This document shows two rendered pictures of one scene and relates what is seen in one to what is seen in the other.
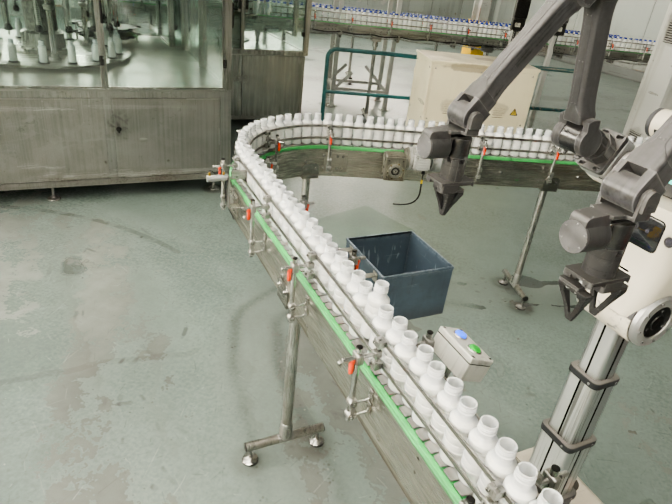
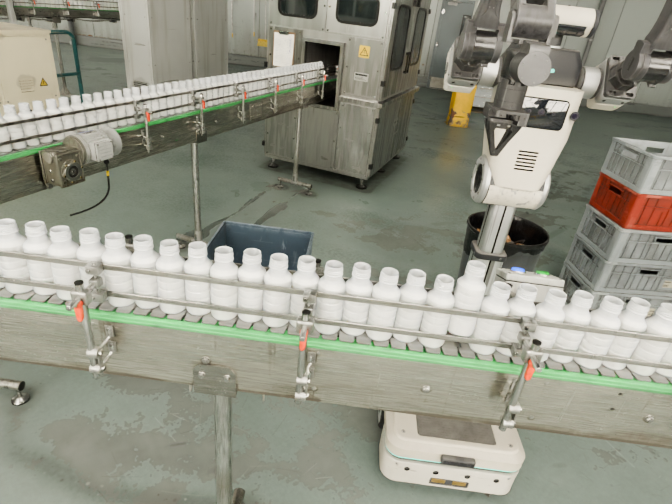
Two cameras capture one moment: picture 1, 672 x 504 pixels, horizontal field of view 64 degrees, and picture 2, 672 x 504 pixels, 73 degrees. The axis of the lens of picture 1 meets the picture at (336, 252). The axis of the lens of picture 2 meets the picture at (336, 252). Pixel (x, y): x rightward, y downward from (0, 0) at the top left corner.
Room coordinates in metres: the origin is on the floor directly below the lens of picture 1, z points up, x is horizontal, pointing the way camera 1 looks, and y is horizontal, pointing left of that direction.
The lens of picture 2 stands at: (1.08, 0.73, 1.63)
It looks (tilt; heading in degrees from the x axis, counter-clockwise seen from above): 28 degrees down; 298
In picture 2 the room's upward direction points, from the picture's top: 7 degrees clockwise
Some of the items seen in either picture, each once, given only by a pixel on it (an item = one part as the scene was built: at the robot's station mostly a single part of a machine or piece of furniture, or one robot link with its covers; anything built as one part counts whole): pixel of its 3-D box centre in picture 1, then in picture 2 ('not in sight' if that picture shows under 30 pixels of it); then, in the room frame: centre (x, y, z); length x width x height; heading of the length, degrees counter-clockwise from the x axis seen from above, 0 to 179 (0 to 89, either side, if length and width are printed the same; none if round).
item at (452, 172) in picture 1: (452, 170); (509, 97); (1.26, -0.26, 1.51); 0.10 x 0.07 x 0.07; 118
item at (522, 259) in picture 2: not in sight; (492, 275); (1.38, -1.82, 0.32); 0.45 x 0.45 x 0.64
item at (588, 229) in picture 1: (604, 216); not in sight; (0.84, -0.44, 1.60); 0.12 x 0.09 x 0.12; 118
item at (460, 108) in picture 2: not in sight; (463, 92); (3.42, -7.54, 0.55); 0.40 x 0.40 x 1.10; 28
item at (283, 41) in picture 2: not in sight; (283, 49); (3.98, -3.07, 1.22); 0.23 x 0.04 x 0.32; 10
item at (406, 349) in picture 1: (404, 361); (544, 325); (1.05, -0.20, 1.08); 0.06 x 0.06 x 0.17
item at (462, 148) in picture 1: (456, 146); (519, 65); (1.26, -0.25, 1.57); 0.07 x 0.06 x 0.07; 117
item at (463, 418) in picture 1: (460, 430); (653, 339); (0.85, -0.31, 1.08); 0.06 x 0.06 x 0.17
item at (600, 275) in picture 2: not in sight; (626, 264); (0.68, -2.60, 0.33); 0.61 x 0.41 x 0.22; 34
